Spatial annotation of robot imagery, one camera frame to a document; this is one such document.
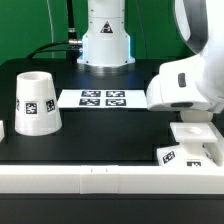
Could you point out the white front wall bar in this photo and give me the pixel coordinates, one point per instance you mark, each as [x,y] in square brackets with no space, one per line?
[110,180]

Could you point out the white wall bar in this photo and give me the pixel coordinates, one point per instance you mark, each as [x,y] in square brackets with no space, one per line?
[2,133]
[110,180]

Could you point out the white lamp bulb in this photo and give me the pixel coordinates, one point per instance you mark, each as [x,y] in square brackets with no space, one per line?
[196,116]

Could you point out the white left wall bar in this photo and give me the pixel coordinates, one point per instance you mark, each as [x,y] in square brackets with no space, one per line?
[2,133]

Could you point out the white lamp base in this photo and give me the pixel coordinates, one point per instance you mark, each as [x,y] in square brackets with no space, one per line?
[198,146]

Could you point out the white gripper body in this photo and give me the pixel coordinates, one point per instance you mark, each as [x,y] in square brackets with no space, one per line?
[186,84]

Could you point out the white lamp shade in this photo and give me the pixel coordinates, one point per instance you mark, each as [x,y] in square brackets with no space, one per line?
[37,111]

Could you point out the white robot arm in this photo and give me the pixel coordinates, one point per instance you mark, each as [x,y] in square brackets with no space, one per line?
[201,26]

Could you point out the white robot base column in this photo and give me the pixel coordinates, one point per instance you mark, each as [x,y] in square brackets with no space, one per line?
[106,45]

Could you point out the white marker sheet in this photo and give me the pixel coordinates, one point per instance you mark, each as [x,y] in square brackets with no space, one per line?
[133,99]

